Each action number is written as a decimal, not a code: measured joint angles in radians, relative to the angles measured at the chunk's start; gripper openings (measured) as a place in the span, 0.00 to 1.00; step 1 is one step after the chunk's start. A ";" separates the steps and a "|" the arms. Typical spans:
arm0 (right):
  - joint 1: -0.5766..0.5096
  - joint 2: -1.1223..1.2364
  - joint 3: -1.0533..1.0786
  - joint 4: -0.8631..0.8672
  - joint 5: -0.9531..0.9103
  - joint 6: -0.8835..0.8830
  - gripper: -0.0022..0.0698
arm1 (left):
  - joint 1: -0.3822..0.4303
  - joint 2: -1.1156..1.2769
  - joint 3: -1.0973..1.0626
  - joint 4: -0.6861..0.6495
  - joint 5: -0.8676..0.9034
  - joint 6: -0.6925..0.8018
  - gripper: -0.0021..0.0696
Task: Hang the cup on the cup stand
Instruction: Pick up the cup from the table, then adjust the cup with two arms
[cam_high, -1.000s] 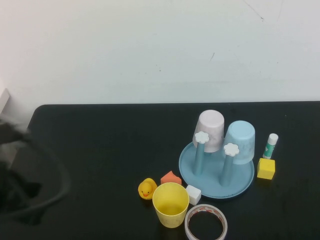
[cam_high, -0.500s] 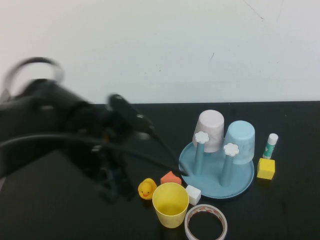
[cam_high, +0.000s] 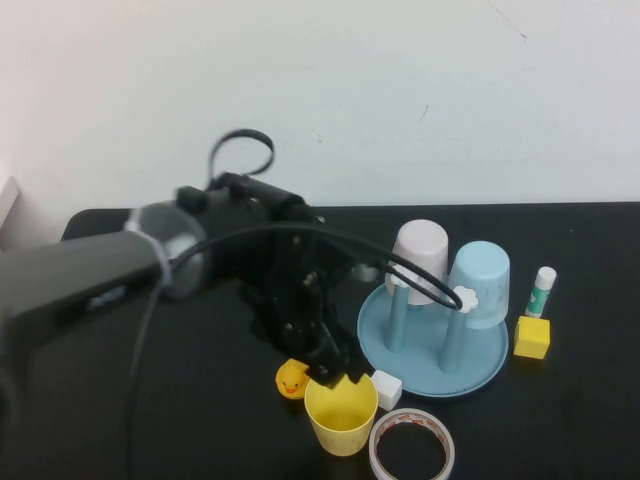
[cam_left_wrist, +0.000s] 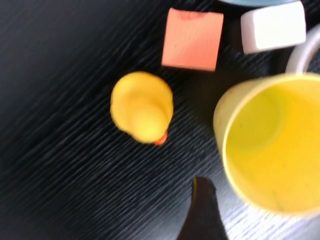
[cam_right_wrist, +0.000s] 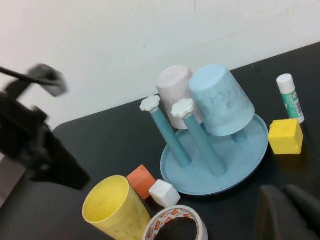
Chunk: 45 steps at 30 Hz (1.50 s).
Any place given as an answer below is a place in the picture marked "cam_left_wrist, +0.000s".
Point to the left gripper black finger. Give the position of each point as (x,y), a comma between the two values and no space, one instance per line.
(202,215)

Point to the yellow plastic cup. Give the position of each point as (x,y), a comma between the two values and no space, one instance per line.
(275,150)

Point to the light blue cup stand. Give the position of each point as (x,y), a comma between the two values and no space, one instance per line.
(250,2)

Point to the yellow rubber duck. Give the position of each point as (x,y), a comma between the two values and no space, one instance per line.
(141,107)

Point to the orange foam cube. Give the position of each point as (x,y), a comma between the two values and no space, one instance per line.
(191,40)

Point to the white tape roll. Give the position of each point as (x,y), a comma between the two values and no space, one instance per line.
(303,52)

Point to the white foam cube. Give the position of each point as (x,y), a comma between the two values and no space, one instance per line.
(275,27)

